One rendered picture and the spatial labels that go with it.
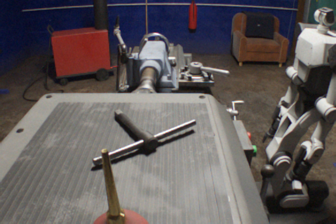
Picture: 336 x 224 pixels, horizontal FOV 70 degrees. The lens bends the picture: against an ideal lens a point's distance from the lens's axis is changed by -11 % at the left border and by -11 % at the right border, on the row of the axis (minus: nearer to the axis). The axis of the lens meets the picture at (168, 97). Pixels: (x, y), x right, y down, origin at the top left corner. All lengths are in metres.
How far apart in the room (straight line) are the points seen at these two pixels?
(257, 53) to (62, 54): 3.34
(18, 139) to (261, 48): 4.72
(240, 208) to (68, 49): 3.94
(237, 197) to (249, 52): 4.68
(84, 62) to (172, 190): 3.93
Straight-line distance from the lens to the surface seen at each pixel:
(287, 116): 1.63
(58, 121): 0.57
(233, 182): 0.41
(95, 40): 4.17
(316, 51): 1.37
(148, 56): 1.51
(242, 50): 4.92
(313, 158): 1.45
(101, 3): 4.19
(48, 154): 0.48
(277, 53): 5.19
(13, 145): 0.54
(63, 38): 4.14
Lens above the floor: 1.62
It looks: 26 degrees down
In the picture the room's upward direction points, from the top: straight up
